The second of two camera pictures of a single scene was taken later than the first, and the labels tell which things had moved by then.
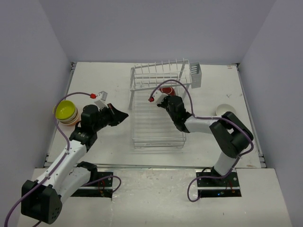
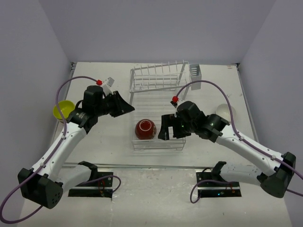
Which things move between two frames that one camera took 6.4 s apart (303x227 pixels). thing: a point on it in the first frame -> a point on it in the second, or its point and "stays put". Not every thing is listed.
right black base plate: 227,187 stays put
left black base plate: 102,189 stays put
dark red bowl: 168,91 -> 145,129
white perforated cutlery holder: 196,74 stays put
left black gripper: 117,116 -> 124,107
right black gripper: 162,104 -> 169,120
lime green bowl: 65,109 stays put
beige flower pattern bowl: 221,109 stays put
